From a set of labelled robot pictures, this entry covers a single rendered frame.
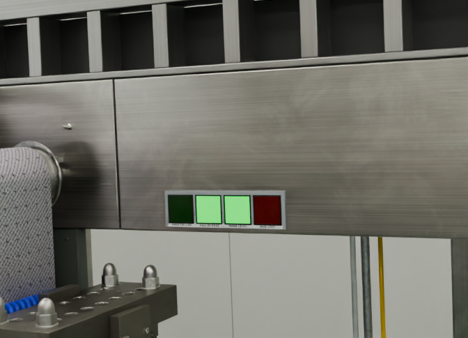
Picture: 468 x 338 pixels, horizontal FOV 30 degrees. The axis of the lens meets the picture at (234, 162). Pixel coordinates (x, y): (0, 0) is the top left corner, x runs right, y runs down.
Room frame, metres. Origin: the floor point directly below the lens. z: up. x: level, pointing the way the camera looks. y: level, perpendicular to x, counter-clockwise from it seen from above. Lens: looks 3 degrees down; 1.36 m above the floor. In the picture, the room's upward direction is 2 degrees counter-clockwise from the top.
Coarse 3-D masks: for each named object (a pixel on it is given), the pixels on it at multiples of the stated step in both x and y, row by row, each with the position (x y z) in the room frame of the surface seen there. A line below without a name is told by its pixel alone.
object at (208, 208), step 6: (198, 198) 1.63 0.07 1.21; (204, 198) 1.63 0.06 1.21; (210, 198) 1.62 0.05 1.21; (216, 198) 1.62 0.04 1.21; (198, 204) 1.63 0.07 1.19; (204, 204) 1.63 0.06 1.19; (210, 204) 1.62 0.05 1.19; (216, 204) 1.62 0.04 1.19; (198, 210) 1.63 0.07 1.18; (204, 210) 1.63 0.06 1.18; (210, 210) 1.62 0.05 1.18; (216, 210) 1.62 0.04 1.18; (198, 216) 1.63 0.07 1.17; (204, 216) 1.63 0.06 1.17; (210, 216) 1.62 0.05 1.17; (216, 216) 1.62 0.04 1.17; (204, 222) 1.63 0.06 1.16; (210, 222) 1.62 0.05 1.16; (216, 222) 1.62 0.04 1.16
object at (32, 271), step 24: (0, 216) 1.55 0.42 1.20; (24, 216) 1.61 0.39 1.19; (48, 216) 1.67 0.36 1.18; (0, 240) 1.55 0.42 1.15; (24, 240) 1.60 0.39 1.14; (48, 240) 1.67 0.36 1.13; (0, 264) 1.54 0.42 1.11; (24, 264) 1.60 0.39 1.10; (48, 264) 1.66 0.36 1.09; (0, 288) 1.54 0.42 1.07; (24, 288) 1.60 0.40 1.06; (48, 288) 1.66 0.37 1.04
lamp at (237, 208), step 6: (228, 198) 1.61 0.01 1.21; (234, 198) 1.60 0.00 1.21; (240, 198) 1.60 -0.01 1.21; (246, 198) 1.59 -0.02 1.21; (228, 204) 1.61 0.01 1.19; (234, 204) 1.60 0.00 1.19; (240, 204) 1.60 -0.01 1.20; (246, 204) 1.59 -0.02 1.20; (228, 210) 1.61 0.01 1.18; (234, 210) 1.60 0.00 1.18; (240, 210) 1.60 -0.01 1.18; (246, 210) 1.59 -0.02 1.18; (228, 216) 1.61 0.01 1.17; (234, 216) 1.60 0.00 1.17; (240, 216) 1.60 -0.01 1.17; (246, 216) 1.59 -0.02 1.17; (228, 222) 1.61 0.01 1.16; (234, 222) 1.60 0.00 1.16; (240, 222) 1.60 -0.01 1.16; (246, 222) 1.59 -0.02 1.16
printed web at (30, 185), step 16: (0, 160) 1.58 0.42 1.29; (16, 160) 1.62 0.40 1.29; (32, 160) 1.65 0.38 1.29; (0, 176) 1.56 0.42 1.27; (16, 176) 1.59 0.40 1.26; (32, 176) 1.63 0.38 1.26; (48, 176) 1.68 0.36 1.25; (0, 192) 1.55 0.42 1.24; (16, 192) 1.59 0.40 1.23; (32, 192) 1.63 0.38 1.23; (48, 192) 1.67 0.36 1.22; (0, 208) 1.55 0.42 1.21
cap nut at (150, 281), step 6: (144, 270) 1.68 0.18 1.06; (150, 270) 1.67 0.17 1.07; (156, 270) 1.68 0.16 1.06; (144, 276) 1.68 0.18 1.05; (150, 276) 1.67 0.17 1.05; (156, 276) 1.68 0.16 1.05; (144, 282) 1.68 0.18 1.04; (150, 282) 1.67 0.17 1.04; (156, 282) 1.68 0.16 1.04; (144, 288) 1.67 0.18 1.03; (150, 288) 1.67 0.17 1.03; (156, 288) 1.67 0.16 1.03
